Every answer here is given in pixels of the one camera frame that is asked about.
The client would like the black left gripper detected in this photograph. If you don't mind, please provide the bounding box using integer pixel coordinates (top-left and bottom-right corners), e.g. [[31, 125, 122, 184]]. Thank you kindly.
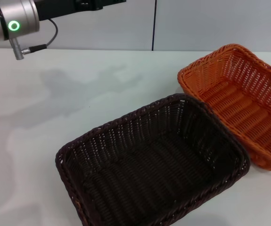
[[32, 0, 127, 22]]

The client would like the dark brown woven basket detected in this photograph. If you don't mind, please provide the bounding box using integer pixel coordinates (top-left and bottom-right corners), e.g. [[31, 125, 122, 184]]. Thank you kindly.
[[54, 93, 251, 226]]

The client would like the orange woven basket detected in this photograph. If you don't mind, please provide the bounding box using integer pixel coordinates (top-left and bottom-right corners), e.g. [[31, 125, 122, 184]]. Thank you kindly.
[[177, 43, 271, 171]]

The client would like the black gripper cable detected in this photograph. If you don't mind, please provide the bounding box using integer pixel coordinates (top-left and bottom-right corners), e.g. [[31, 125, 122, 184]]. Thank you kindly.
[[28, 18, 58, 52]]

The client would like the silver cable connector plug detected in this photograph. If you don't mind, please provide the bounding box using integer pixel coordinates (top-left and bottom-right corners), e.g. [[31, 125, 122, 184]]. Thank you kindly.
[[9, 38, 31, 61]]

